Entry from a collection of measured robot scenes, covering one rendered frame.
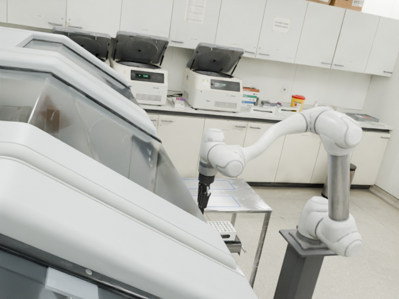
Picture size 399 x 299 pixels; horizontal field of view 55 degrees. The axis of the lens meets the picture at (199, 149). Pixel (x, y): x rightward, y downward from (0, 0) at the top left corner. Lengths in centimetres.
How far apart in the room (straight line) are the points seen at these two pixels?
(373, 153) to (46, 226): 522
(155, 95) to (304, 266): 239
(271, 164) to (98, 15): 253
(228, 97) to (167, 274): 380
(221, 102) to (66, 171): 372
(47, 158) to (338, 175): 155
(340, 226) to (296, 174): 292
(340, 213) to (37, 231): 175
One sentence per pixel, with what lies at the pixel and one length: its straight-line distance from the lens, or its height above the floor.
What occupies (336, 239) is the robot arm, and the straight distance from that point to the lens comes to 207.
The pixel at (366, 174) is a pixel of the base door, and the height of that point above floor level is 24.
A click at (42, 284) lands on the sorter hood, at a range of 38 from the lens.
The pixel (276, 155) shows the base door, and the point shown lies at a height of 43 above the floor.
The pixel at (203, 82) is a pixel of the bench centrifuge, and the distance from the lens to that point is 411.
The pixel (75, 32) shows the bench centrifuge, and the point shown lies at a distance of 396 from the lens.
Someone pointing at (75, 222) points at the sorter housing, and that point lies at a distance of 42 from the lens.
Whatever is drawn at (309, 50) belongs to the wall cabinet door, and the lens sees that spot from 487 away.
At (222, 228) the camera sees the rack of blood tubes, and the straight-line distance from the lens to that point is 191.
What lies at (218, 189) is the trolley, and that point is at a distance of 243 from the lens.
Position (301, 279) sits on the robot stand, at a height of 50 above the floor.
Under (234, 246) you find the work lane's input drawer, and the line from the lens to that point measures 193.
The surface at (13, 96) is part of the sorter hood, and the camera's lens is 88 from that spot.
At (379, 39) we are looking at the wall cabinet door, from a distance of 543.
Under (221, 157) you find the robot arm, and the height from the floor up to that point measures 130.
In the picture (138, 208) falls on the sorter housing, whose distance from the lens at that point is 56.
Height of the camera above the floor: 180
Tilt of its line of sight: 18 degrees down
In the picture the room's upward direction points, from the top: 9 degrees clockwise
